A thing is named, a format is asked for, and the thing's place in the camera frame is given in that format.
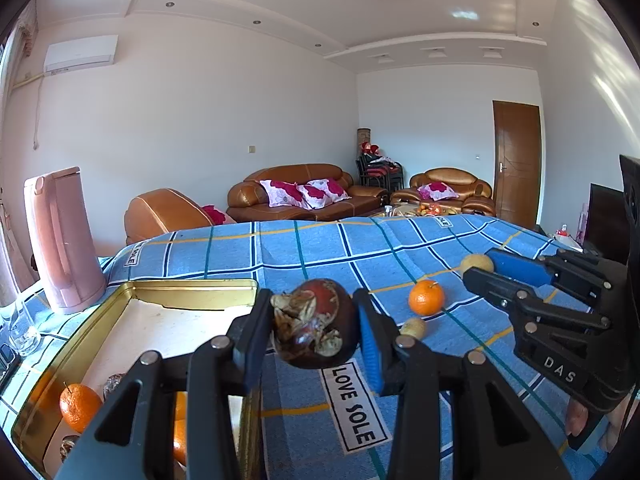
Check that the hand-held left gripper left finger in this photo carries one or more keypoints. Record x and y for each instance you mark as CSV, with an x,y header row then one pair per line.
x,y
255,340

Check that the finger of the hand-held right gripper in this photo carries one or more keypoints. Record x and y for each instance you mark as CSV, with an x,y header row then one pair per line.
x,y
495,285
520,266

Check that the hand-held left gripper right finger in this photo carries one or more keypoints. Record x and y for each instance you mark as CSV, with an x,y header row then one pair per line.
x,y
370,355

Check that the yellow round fruit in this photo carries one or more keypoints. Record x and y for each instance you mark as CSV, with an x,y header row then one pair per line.
x,y
476,262

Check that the gold metal tin box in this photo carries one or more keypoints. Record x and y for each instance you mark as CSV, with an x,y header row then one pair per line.
x,y
165,320

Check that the smooth orange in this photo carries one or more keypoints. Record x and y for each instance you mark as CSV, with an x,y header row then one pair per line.
x,y
180,405

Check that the orange with stem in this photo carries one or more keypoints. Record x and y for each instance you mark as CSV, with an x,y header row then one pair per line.
x,y
77,407

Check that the person's right hand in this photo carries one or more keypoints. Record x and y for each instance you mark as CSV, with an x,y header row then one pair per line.
x,y
576,417

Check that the small yellow fruit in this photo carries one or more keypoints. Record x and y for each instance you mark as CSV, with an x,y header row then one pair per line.
x,y
415,329

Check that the small red white bottle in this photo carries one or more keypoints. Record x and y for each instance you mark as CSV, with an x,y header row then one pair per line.
x,y
562,232

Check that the small orange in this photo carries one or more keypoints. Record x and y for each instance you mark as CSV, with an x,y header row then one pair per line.
x,y
179,447
426,298

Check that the blue checkered tablecloth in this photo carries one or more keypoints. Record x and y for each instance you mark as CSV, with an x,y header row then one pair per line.
x,y
300,255

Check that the black television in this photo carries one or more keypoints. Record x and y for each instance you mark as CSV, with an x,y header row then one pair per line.
x,y
605,220

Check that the brown wooden door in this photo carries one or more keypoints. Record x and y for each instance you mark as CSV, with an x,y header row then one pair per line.
x,y
517,165

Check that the low coffee table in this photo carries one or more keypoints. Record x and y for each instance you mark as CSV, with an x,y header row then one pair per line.
x,y
420,209

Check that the white red floral pillow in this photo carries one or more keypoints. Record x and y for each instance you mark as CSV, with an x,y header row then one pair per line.
x,y
282,192
324,192
437,191

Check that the brown leather armchair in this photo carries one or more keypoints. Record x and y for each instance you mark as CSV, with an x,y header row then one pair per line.
x,y
160,215
450,176

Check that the brown leather sofa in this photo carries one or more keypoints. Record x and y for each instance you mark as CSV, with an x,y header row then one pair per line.
x,y
360,197

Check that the stack of black chairs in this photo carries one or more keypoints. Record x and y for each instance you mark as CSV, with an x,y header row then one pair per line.
x,y
380,172

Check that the tall patterned roll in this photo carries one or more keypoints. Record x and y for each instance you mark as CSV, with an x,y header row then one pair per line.
x,y
363,136

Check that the pink electric kettle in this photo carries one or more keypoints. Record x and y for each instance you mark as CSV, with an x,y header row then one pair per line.
x,y
65,250

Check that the clear glass bottle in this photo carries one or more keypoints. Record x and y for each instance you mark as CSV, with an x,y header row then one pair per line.
x,y
22,337

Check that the pink curtain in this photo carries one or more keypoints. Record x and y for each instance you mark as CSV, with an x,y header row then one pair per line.
x,y
11,260

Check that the white air conditioner pipe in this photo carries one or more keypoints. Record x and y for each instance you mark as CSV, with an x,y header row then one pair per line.
x,y
37,110

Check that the white air conditioner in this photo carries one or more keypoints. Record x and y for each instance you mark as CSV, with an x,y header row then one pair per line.
x,y
80,54

